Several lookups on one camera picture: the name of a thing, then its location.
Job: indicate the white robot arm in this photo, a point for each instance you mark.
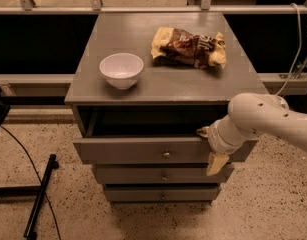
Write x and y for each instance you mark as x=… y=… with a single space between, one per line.
x=250 y=115

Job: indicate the grey drawer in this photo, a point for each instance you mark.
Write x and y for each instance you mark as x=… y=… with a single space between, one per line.
x=161 y=194
x=159 y=174
x=143 y=150

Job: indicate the grey bottom drawer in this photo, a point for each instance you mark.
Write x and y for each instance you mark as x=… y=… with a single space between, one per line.
x=161 y=194

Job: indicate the white bowl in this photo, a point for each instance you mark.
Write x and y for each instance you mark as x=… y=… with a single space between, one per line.
x=121 y=70

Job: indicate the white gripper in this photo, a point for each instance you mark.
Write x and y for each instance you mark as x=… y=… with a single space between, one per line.
x=217 y=141

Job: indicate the brown yellow snack bag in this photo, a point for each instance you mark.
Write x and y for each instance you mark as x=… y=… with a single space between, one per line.
x=198 y=51

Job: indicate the black stand base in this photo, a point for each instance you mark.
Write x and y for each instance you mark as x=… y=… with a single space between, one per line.
x=37 y=191

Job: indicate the grey middle drawer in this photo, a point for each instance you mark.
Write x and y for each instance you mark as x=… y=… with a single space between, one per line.
x=159 y=174

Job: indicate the grey top drawer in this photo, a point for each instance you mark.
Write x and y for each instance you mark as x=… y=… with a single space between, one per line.
x=143 y=150

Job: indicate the grey wooden drawer cabinet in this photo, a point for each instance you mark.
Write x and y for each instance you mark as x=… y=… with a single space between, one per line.
x=169 y=100

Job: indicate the metal railing frame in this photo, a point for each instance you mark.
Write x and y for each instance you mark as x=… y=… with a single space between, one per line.
x=43 y=9

